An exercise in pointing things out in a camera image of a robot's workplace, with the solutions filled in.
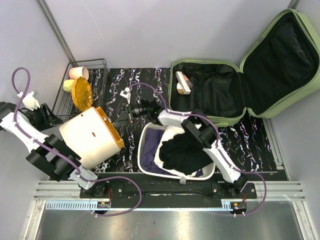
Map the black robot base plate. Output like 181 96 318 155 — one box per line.
80 172 257 210

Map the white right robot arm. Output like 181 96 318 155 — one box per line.
114 99 248 199

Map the white grey cloth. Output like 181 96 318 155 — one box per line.
153 124 216 185

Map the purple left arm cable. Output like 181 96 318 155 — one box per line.
12 67 143 216

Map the white cosmetic tube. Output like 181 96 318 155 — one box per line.
175 71 191 95

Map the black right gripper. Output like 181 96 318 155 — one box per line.
114 102 150 128

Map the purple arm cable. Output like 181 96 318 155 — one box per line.
12 67 143 216
128 83 267 218

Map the white round cosmetic jar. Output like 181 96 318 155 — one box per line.
176 82 185 95

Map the pink cup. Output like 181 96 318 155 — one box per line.
68 66 89 80

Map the black wire dish rack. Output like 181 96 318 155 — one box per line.
52 58 109 122

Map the white cylinder appliance orange lid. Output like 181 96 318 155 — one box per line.
59 107 124 170

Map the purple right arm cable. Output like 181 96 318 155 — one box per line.
128 83 267 218

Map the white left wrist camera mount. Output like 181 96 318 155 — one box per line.
17 91 41 111

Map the light green cup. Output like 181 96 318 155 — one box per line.
63 79 75 93

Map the black garment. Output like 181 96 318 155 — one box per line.
159 133 213 175

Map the beige cosmetic stick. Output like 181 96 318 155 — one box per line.
184 76 193 88

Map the white rectangular plastic basin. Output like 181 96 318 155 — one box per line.
137 122 216 181

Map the green hard-shell suitcase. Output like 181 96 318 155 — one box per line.
168 8 320 127

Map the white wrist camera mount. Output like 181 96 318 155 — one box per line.
17 91 41 111
120 87 131 104

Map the navy blue garment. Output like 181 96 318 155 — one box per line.
138 125 215 180

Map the aluminium rail frame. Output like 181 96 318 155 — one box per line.
24 180 320 240

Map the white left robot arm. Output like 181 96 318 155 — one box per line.
0 101 108 198

